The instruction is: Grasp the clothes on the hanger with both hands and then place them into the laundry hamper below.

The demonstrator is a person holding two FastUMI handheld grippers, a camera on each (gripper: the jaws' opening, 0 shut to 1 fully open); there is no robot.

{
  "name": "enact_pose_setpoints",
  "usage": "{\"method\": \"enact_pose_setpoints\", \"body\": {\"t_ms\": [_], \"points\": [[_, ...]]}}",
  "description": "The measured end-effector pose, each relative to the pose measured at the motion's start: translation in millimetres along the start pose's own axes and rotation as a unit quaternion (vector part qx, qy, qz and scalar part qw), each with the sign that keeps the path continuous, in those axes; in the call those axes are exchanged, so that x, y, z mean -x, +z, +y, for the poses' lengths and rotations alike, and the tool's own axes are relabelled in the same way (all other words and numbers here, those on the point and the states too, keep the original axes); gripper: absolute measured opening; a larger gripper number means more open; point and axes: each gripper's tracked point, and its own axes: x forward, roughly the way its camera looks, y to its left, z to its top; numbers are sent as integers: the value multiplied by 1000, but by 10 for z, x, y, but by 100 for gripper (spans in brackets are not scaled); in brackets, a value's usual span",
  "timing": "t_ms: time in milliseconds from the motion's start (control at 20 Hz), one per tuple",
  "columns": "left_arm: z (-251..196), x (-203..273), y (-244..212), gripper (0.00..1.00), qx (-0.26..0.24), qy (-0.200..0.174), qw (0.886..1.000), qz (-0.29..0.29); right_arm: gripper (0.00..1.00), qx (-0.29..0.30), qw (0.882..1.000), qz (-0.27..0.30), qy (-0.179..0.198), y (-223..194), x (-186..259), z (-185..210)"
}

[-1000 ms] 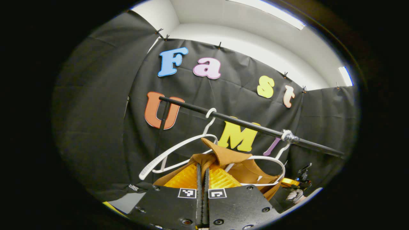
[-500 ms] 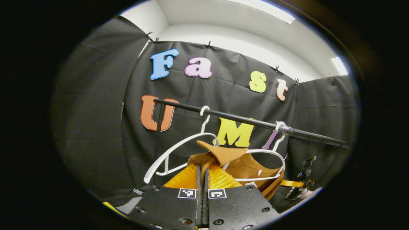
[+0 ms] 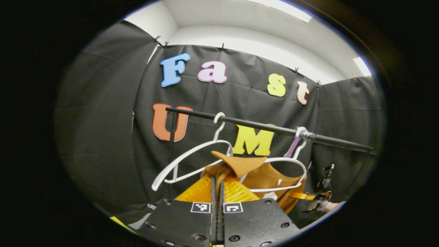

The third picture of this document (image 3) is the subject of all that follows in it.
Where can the black clothes rail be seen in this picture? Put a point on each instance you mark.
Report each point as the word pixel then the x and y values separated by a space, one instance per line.
pixel 260 126

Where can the brown jacket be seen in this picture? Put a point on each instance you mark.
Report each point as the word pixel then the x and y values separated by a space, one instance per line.
pixel 271 178

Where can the white hanger with taped hook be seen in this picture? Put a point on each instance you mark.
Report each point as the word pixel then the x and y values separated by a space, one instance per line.
pixel 274 189

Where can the empty white hanger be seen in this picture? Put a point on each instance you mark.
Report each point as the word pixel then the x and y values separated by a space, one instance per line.
pixel 219 141

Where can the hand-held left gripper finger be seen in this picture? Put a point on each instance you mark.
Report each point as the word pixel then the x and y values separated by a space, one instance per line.
pixel 221 219
pixel 213 212

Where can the black backdrop cloth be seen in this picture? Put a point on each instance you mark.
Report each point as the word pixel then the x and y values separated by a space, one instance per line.
pixel 103 120

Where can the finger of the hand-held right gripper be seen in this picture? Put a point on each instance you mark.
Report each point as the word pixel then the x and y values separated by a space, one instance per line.
pixel 303 196

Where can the small ceiling light panel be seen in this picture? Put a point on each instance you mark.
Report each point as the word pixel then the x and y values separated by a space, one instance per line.
pixel 362 66

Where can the silver tape wrap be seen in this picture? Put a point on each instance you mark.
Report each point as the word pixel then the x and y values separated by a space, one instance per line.
pixel 305 133

